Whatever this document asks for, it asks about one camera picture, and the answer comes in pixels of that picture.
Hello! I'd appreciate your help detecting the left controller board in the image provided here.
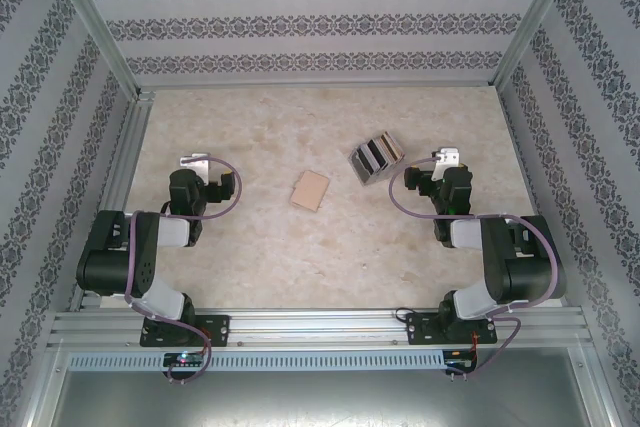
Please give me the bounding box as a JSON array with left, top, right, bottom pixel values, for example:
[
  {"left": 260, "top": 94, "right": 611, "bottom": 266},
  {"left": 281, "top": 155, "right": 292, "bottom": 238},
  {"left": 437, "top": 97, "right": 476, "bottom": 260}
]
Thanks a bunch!
[{"left": 160, "top": 350, "right": 210, "bottom": 374}]

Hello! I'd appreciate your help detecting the controller board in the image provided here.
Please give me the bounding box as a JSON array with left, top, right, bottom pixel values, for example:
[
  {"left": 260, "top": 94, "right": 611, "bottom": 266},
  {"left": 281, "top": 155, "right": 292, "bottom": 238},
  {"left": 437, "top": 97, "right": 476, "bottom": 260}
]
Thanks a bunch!
[
  {"left": 443, "top": 349, "right": 480, "bottom": 374},
  {"left": 160, "top": 350, "right": 210, "bottom": 374}
]

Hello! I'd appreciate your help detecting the right controller board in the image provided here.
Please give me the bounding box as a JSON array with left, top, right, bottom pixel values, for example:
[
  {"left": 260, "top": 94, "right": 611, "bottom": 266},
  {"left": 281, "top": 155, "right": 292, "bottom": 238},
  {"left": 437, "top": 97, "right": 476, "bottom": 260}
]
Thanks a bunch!
[{"left": 443, "top": 349, "right": 480, "bottom": 374}]

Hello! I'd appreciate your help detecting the grey sheet metal panel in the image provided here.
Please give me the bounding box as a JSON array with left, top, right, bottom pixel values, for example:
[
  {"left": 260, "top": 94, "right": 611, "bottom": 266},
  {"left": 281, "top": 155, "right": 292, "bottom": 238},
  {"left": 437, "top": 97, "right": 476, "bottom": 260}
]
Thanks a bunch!
[{"left": 49, "top": 370, "right": 609, "bottom": 427}]

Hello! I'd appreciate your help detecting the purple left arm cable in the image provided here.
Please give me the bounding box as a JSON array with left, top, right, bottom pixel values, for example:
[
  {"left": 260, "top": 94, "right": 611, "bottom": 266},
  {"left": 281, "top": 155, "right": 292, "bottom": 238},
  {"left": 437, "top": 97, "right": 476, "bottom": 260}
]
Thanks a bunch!
[{"left": 124, "top": 156, "right": 246, "bottom": 384}]

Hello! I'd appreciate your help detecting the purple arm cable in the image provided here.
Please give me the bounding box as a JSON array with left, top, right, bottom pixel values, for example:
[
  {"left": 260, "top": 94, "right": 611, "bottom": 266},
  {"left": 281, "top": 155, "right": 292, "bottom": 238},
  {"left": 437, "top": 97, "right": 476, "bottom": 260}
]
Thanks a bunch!
[
  {"left": 388, "top": 155, "right": 560, "bottom": 379},
  {"left": 124, "top": 156, "right": 246, "bottom": 384}
]

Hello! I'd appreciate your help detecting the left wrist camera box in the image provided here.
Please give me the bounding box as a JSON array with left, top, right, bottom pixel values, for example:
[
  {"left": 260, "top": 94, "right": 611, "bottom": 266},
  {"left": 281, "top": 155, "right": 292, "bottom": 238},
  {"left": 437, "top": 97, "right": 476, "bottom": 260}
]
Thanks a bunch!
[{"left": 179, "top": 151, "right": 212, "bottom": 183}]

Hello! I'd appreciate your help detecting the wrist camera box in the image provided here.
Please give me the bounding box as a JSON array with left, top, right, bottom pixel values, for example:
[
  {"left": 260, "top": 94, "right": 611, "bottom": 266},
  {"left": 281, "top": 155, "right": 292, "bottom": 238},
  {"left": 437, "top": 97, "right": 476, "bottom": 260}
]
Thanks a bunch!
[
  {"left": 433, "top": 146, "right": 462, "bottom": 181},
  {"left": 179, "top": 151, "right": 212, "bottom": 183}
]

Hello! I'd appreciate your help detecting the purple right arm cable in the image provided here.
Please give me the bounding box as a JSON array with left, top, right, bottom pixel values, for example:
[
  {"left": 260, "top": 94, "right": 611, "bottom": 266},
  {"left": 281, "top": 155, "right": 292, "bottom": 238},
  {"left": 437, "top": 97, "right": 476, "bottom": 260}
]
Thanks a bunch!
[{"left": 388, "top": 155, "right": 560, "bottom": 379}]

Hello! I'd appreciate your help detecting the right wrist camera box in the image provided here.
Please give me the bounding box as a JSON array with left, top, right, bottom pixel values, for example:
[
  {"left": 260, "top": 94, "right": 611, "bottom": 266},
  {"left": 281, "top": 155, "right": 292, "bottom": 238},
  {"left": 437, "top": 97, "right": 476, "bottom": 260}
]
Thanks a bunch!
[{"left": 433, "top": 146, "right": 462, "bottom": 181}]

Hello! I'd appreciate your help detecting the aluminium side rail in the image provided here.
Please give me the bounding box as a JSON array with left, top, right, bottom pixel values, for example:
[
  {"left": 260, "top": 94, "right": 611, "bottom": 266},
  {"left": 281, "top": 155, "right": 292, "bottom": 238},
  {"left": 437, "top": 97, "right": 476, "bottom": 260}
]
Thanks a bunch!
[{"left": 68, "top": 89, "right": 157, "bottom": 312}]

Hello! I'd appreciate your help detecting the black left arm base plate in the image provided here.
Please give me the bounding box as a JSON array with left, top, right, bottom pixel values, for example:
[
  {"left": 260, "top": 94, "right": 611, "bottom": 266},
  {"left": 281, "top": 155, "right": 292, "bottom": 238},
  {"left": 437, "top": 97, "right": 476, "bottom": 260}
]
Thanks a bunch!
[{"left": 138, "top": 314, "right": 233, "bottom": 349}]

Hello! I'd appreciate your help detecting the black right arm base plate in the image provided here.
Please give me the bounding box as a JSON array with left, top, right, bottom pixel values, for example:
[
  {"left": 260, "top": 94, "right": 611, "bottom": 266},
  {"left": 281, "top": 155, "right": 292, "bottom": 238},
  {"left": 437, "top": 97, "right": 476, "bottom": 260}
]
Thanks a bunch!
[{"left": 404, "top": 311, "right": 500, "bottom": 347}]

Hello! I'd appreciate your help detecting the aluminium mounting rail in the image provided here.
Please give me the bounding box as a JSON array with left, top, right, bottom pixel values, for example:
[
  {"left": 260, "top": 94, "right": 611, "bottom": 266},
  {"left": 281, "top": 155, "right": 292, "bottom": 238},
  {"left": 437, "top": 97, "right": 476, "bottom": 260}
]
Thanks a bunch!
[{"left": 47, "top": 307, "right": 594, "bottom": 349}]

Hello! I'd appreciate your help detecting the aluminium frame post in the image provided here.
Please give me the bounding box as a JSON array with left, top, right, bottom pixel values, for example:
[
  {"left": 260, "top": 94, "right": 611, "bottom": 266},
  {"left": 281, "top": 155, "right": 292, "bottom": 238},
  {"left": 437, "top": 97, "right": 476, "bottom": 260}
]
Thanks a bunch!
[
  {"left": 44, "top": 0, "right": 146, "bottom": 101},
  {"left": 491, "top": 0, "right": 585, "bottom": 89}
]

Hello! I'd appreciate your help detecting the slotted grey cable duct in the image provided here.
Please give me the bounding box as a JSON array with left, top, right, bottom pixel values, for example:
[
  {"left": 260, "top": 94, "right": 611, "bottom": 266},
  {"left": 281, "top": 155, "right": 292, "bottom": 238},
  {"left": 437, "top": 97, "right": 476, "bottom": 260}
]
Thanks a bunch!
[{"left": 67, "top": 349, "right": 447, "bottom": 373}]

